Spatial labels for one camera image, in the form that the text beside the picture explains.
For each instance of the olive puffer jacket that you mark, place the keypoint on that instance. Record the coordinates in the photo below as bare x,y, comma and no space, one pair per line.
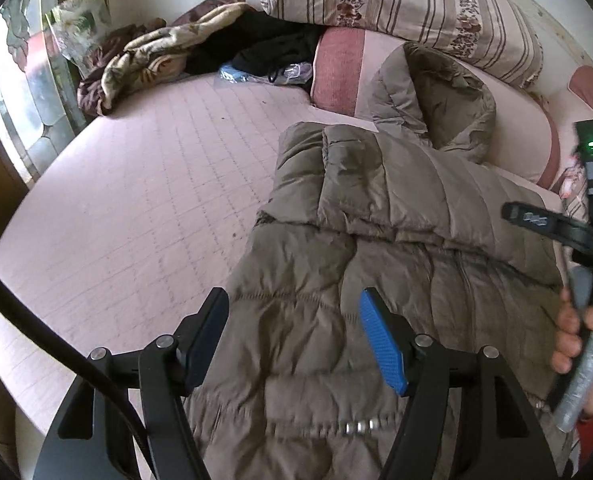
376,210

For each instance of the clear plastic bag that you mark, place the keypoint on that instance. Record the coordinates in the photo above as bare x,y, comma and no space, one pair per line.
294,72

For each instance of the black clothing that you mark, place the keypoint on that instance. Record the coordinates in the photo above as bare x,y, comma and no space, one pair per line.
261,42

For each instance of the striped floral pillow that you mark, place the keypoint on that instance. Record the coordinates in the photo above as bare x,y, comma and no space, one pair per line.
401,5

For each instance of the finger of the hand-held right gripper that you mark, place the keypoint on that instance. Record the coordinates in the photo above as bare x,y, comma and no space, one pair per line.
546,222

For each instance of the blue plastic bag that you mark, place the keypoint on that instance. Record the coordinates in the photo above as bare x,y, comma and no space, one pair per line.
234,74

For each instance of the green floral cushion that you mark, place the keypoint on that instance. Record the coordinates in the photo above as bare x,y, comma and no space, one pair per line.
79,25

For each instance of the person's right hand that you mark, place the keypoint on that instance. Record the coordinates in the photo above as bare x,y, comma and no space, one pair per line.
566,330

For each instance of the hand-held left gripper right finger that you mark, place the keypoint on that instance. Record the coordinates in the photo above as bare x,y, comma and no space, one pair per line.
384,345

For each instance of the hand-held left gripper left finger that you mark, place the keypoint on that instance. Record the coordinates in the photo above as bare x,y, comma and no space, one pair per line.
210,342

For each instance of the small floral cloth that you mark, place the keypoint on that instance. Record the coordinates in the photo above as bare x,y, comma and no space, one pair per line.
573,187

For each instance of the floral patterned blanket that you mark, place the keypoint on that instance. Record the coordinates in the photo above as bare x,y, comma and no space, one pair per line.
141,60

